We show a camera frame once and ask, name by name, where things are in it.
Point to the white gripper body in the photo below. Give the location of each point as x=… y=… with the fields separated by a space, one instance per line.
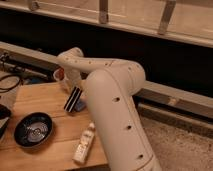
x=74 y=78

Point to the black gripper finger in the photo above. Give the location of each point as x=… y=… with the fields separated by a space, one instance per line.
x=71 y=100
x=78 y=97

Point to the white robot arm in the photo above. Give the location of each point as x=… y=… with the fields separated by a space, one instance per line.
x=109 y=85

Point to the blue eraser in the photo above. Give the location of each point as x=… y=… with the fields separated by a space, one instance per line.
x=80 y=105

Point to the white mug red inside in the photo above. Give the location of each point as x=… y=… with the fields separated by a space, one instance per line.
x=59 y=77

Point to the wooden board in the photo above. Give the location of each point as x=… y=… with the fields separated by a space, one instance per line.
x=52 y=141

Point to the white glue bottle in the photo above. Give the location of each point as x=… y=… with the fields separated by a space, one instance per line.
x=84 y=144

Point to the black bowl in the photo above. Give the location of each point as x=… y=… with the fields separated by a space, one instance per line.
x=33 y=130

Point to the black object at left edge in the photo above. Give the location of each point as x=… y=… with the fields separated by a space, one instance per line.
x=5 y=115

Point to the metal window rail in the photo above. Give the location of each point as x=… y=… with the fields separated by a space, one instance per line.
x=188 y=21

